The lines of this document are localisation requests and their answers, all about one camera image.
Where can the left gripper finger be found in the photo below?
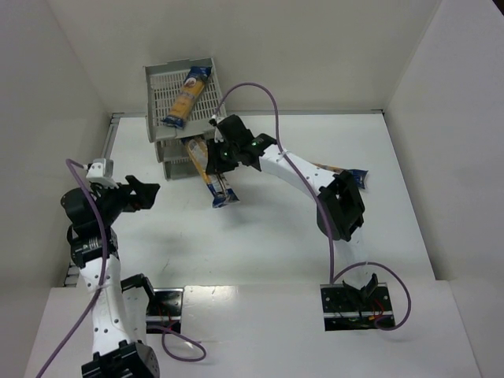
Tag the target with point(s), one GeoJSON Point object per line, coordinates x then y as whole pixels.
{"type": "Point", "coordinates": [145, 194]}
{"type": "Point", "coordinates": [134, 185]}

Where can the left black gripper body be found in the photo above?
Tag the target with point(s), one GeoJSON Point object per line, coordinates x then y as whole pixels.
{"type": "Point", "coordinates": [131, 189]}

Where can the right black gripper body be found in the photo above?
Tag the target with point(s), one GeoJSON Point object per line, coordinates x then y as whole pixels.
{"type": "Point", "coordinates": [220, 156]}

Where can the spaghetti bag with text label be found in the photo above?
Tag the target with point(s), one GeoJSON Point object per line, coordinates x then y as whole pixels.
{"type": "Point", "coordinates": [217, 184]}

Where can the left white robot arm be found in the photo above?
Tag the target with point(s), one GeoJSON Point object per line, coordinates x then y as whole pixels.
{"type": "Point", "coordinates": [118, 306]}

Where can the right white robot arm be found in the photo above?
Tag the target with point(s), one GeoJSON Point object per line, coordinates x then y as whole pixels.
{"type": "Point", "coordinates": [340, 208]}

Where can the grey three-tier tray shelf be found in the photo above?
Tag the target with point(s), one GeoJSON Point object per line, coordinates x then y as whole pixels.
{"type": "Point", "coordinates": [163, 83]}

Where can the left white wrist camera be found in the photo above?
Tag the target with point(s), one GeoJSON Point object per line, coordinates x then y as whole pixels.
{"type": "Point", "coordinates": [100, 171]}

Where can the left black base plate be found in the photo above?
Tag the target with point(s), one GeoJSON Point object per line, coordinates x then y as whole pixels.
{"type": "Point", "coordinates": [165, 308]}

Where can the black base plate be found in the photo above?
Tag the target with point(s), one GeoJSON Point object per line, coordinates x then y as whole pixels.
{"type": "Point", "coordinates": [165, 308]}
{"type": "Point", "coordinates": [341, 314]}

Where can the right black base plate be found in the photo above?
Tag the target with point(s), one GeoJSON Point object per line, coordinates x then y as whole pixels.
{"type": "Point", "coordinates": [341, 314]}

